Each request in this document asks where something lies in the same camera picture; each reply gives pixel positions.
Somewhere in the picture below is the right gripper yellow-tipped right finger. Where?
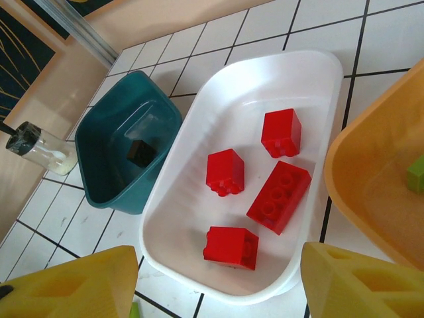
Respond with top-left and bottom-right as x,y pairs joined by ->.
301,241 -> 424,318

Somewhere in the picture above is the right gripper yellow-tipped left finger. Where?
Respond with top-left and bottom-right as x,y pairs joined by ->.
0,245 -> 139,318

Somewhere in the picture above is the long red lego brick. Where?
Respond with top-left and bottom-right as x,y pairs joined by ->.
246,160 -> 313,236

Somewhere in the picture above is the small red lego brick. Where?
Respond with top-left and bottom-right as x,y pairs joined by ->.
202,225 -> 260,271
260,108 -> 303,158
207,148 -> 245,198

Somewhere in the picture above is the small black lego brick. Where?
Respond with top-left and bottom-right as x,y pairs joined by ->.
125,139 -> 157,168

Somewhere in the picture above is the orange plastic container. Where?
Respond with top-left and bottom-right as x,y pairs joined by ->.
323,58 -> 424,269

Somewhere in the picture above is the glass jar with black lid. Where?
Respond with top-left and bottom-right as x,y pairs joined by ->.
0,121 -> 79,176

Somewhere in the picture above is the teal plastic container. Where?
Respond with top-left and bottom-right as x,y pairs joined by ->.
74,70 -> 182,215

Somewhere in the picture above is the white plastic container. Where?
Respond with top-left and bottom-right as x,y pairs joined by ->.
138,49 -> 345,306

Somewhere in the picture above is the aluminium frame post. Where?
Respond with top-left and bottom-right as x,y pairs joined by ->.
49,0 -> 119,66

